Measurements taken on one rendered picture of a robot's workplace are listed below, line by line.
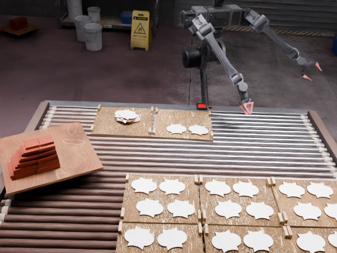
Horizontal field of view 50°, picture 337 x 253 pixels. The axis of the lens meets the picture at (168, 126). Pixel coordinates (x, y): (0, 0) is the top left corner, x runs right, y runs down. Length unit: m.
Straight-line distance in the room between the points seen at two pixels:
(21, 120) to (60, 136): 2.22
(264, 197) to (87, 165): 0.99
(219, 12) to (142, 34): 3.15
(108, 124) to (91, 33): 3.58
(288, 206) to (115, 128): 1.22
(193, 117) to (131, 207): 0.96
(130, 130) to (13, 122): 2.23
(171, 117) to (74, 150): 0.80
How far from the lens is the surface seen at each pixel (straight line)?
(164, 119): 2.61
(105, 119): 2.62
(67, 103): 2.88
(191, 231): 1.87
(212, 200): 2.03
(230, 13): 3.09
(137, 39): 6.09
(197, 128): 2.52
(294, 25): 7.44
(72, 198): 2.07
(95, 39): 6.06
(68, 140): 2.27
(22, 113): 4.63
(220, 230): 1.89
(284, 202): 2.12
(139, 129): 2.51
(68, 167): 2.07
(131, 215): 1.93
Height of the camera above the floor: 2.37
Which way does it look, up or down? 34 degrees down
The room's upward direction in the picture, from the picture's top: 3 degrees clockwise
